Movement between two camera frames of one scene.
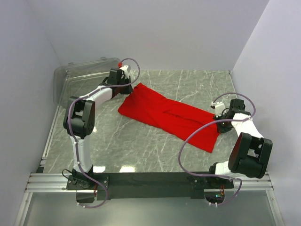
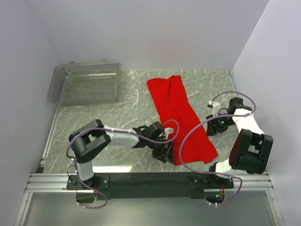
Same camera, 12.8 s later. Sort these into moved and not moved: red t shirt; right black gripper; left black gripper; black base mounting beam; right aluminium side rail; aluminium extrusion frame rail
Moved: left black gripper; red t shirt
Not moved: right black gripper; aluminium extrusion frame rail; right aluminium side rail; black base mounting beam
